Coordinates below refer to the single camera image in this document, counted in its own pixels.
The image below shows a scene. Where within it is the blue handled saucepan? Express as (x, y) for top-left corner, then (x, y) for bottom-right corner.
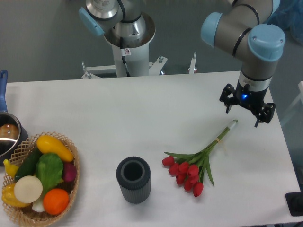
(0, 70), (28, 166)

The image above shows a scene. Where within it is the red tulip bouquet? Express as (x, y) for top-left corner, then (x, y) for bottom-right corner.
(162, 119), (238, 197)

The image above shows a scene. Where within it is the blue plastic bag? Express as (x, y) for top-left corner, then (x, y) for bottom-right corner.
(267, 0), (303, 45)

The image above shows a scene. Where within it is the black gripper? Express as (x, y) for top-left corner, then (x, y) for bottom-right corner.
(219, 82), (276, 127)

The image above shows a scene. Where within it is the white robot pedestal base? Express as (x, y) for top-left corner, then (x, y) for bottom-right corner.
(81, 46), (199, 79)

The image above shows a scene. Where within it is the woven wicker basket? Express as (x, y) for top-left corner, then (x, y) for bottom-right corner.
(0, 132), (80, 227)

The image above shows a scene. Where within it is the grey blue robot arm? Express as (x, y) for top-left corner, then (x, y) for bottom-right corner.
(79, 0), (285, 123)

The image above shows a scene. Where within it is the black device at table edge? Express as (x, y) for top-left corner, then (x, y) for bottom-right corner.
(285, 192), (303, 217)

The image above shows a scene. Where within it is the purple red radish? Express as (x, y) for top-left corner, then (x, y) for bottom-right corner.
(62, 163), (77, 182)

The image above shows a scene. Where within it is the dark green cucumber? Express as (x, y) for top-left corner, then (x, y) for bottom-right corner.
(14, 147), (42, 182)

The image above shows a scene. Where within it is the yellow squash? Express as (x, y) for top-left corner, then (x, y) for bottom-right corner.
(36, 135), (74, 162)

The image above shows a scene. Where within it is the yellow banana tip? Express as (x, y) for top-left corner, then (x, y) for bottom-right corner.
(3, 159), (19, 178)

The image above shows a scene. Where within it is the green lettuce leaf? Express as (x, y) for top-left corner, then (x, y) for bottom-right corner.
(36, 153), (63, 196)

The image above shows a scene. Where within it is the white round onion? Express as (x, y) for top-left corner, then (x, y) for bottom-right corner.
(14, 175), (43, 203)

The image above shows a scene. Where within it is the yellow bell pepper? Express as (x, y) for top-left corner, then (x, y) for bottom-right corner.
(2, 183), (30, 208)

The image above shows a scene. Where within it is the white leek stalk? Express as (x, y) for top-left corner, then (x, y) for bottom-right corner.
(32, 196), (45, 212)

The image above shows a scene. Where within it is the dark grey ribbed vase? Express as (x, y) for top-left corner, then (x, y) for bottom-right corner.
(116, 157), (151, 204)

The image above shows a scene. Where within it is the orange fruit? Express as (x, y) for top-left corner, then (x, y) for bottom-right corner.
(43, 188), (69, 215)

